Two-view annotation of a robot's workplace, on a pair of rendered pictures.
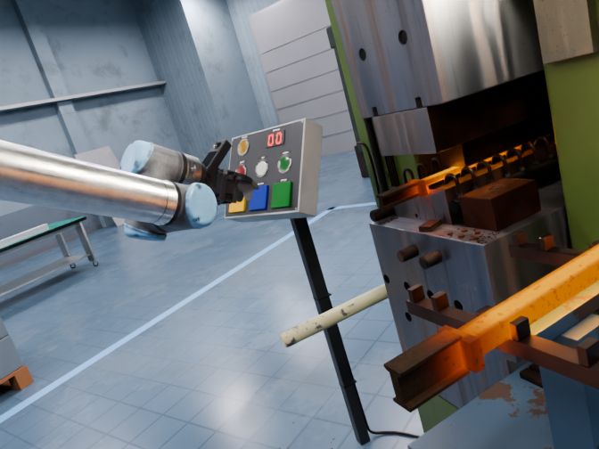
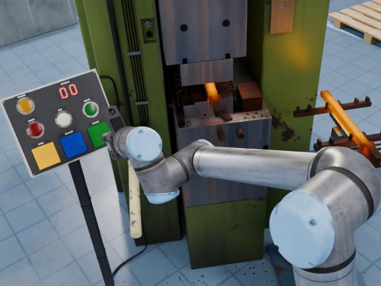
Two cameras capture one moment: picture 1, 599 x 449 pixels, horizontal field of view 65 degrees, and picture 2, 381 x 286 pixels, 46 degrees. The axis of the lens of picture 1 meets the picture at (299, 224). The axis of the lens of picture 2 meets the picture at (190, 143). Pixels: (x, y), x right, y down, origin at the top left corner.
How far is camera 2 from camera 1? 1.54 m
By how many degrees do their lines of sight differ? 69
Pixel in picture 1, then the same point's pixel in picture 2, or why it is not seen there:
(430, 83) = (240, 47)
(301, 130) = (96, 79)
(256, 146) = (45, 101)
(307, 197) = not seen: hidden behind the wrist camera
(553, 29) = (278, 21)
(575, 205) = (266, 88)
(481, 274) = (266, 130)
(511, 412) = not seen: hidden behind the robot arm
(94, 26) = not seen: outside the picture
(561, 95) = (270, 45)
